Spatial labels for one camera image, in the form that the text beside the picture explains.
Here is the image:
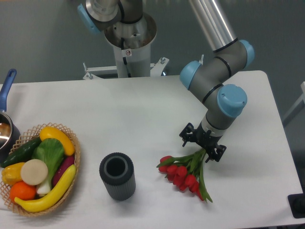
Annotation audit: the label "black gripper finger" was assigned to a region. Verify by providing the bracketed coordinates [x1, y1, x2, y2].
[205, 144, 226, 163]
[179, 123, 197, 147]

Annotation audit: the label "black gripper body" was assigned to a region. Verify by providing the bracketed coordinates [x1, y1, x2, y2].
[194, 125, 222, 151]

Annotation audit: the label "red tulip bouquet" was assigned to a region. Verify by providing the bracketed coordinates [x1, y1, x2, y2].
[157, 148, 213, 202]

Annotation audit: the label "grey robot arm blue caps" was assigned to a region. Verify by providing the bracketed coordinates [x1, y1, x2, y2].
[77, 0, 255, 161]

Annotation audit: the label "dark grey ribbed vase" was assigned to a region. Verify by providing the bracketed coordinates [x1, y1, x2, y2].
[99, 152, 136, 201]

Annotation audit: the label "black device at table edge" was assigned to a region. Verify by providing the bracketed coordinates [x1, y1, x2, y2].
[287, 193, 305, 219]

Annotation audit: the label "purple sweet potato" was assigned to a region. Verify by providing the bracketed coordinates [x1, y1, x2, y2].
[52, 156, 74, 187]

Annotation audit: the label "green bok choy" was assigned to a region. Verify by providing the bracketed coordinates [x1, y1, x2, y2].
[31, 138, 64, 197]

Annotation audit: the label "yellow squash upper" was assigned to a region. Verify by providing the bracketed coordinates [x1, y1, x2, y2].
[39, 126, 75, 156]

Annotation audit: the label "woven wicker basket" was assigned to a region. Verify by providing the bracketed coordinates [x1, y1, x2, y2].
[0, 123, 80, 217]

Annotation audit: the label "beige round disc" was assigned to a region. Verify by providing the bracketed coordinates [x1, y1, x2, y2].
[20, 159, 48, 186]

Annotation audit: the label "green cucumber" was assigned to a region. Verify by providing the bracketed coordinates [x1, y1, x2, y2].
[0, 137, 41, 168]

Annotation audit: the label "yellow banana-shaped squash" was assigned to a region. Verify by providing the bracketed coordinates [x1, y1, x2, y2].
[14, 165, 76, 213]

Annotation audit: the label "orange fruit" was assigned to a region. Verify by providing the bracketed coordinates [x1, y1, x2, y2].
[10, 181, 36, 203]

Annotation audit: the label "yellow bell pepper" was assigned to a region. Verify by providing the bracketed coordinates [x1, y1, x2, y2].
[1, 162, 25, 186]

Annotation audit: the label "white frame at right edge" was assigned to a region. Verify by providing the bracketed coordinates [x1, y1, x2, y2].
[282, 82, 305, 127]

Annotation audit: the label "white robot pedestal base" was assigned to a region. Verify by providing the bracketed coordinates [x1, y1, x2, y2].
[82, 13, 205, 80]

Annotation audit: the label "blue-handled saucepan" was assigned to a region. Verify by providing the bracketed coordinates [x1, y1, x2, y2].
[0, 69, 20, 163]

